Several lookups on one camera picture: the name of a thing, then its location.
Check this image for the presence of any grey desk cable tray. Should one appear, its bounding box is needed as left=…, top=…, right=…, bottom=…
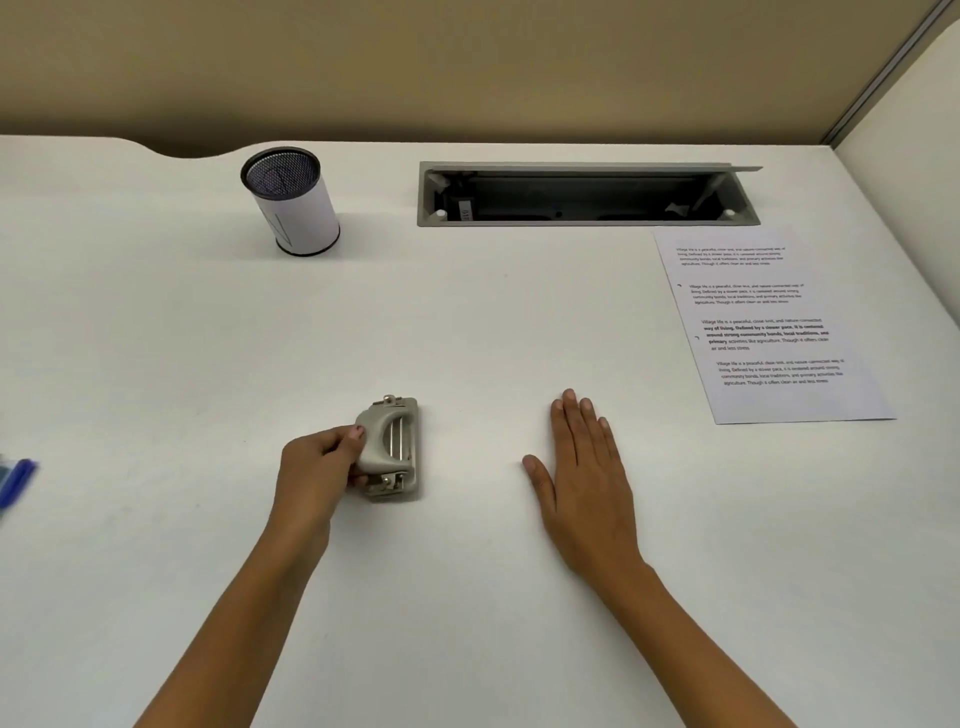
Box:
left=417, top=160, right=765, bottom=229

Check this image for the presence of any blue pen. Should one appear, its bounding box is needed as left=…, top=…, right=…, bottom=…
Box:
left=0, top=454, right=39, bottom=520

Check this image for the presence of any person's left hand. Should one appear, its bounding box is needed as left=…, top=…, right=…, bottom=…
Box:
left=276, top=423, right=370, bottom=543

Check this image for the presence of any person's right forearm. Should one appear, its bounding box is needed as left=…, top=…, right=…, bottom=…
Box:
left=568, top=556, right=801, bottom=728

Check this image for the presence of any grey metal hole punch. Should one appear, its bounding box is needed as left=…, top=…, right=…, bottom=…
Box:
left=351, top=395, right=420, bottom=503

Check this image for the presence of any grey metal partition frame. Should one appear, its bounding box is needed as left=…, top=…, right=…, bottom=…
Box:
left=821, top=0, right=960, bottom=147

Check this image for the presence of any person's right hand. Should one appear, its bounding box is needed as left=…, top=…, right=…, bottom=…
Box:
left=522, top=388, right=649, bottom=577

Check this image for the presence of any mesh pen holder white wrap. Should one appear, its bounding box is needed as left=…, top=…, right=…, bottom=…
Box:
left=240, top=146, right=342, bottom=259

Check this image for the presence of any person's left forearm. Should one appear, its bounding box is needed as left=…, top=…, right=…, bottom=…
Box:
left=129, top=528, right=333, bottom=728

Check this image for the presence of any printed white paper sheet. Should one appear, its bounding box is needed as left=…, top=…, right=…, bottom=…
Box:
left=651, top=225, right=899, bottom=426

